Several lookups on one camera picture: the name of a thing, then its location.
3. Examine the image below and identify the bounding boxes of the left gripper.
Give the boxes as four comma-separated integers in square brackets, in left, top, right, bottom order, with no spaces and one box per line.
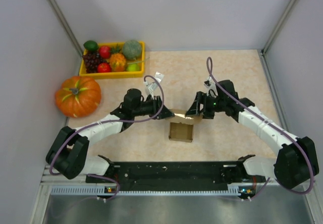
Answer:
[133,96,174,120]

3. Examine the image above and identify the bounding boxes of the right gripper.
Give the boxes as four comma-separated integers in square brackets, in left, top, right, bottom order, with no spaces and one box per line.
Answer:
[185,91,226,119]

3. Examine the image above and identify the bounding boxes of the brown cardboard box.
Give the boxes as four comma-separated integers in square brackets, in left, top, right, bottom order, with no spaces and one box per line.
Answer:
[168,109,202,143]

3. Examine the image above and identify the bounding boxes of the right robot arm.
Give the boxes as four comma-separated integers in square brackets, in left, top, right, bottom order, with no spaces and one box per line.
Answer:
[185,80,319,189]

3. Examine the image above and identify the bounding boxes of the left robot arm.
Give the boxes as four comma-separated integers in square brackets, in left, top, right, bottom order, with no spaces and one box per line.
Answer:
[46,89,174,182]

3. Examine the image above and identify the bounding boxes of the small white plastic bag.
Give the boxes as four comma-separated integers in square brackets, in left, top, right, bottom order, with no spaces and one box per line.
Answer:
[154,72,164,83]

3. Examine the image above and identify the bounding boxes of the light green apple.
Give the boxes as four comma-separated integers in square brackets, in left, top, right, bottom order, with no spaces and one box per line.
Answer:
[126,64,140,72]

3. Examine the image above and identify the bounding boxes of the small orange pineapple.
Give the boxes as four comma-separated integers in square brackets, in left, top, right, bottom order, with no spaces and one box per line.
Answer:
[109,44,127,72]

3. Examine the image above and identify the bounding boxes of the green round melon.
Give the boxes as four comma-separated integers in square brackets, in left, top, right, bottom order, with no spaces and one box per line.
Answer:
[122,40,142,60]

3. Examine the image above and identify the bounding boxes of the red apple front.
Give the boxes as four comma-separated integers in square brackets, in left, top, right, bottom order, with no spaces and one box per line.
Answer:
[97,63,112,73]

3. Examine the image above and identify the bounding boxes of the red apple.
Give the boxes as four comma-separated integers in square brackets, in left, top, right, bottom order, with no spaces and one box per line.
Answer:
[99,45,111,59]
[97,63,112,73]

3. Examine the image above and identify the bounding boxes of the red apple back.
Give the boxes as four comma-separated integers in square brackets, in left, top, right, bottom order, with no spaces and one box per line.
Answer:
[99,45,111,59]

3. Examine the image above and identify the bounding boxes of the orange plastic pumpkin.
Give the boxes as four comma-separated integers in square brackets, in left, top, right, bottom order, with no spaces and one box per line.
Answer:
[55,76,101,118]

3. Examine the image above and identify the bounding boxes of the dark purple grapes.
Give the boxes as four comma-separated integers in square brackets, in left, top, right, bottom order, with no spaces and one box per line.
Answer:
[82,51,104,74]

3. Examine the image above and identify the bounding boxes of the green lime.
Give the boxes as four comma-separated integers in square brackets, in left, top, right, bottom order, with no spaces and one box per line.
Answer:
[83,40,99,52]

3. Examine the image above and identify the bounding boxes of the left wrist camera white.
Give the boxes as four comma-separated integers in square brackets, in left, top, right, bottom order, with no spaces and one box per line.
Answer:
[143,81,158,97]

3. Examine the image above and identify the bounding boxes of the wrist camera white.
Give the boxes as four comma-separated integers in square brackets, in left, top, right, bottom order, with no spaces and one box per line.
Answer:
[204,77,216,90]
[143,81,158,97]

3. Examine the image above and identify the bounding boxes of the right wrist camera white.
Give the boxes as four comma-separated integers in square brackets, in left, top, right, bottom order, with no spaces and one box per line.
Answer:
[204,77,216,90]

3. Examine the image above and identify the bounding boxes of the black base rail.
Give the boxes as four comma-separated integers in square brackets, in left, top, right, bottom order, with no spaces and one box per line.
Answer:
[83,160,268,192]

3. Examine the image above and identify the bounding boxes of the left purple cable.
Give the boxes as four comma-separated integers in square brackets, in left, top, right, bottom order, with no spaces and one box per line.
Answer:
[49,75,165,176]

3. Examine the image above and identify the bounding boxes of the right aluminium frame post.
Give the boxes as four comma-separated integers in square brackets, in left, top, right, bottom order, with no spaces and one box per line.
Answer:
[261,0,299,57]

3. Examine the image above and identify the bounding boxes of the aluminium frame post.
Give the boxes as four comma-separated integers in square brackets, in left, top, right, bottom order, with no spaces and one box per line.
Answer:
[261,0,299,57]
[47,0,83,56]

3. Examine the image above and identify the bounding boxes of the left aluminium frame post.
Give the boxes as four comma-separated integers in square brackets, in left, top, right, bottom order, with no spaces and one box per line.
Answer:
[47,0,83,56]

